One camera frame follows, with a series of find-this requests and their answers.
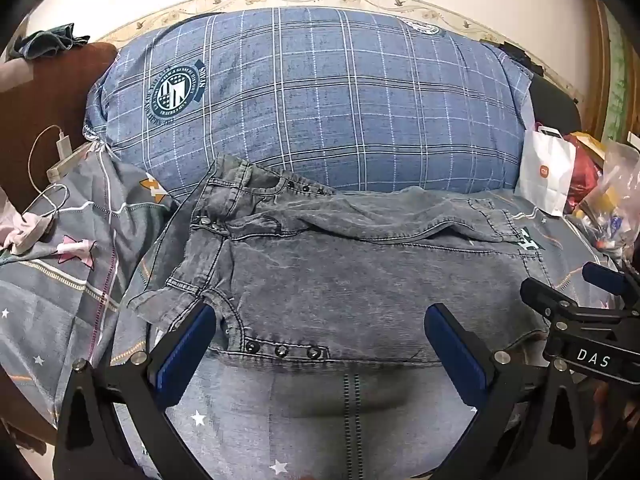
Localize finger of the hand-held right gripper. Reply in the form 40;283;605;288
520;277;581;320
581;261;640;311

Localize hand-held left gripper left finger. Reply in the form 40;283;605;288
52;301;218;480

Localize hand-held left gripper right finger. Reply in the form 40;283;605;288
424;303;591;480

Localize grey denim pants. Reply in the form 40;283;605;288
127;154;551;363

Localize clear plastic bag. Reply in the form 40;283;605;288
570;141;640;261

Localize red plastic bag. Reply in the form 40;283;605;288
564;132;602;211

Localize white paper bag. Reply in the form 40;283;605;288
515;125;577;217

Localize grey printed bedsheet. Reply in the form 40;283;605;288
0;152;626;480

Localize black cushion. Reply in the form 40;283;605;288
527;72;584;134

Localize pale pink cloth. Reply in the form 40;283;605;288
0;187;57;256

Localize blue plaid pillow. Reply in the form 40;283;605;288
84;6;533;201

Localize brown wooden headboard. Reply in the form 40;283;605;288
0;42;121;211

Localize dark green cloth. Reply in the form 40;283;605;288
12;23;91;61

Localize wooden door frame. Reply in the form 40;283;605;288
582;0;622;142

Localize white charging cable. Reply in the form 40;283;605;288
27;125;69;222

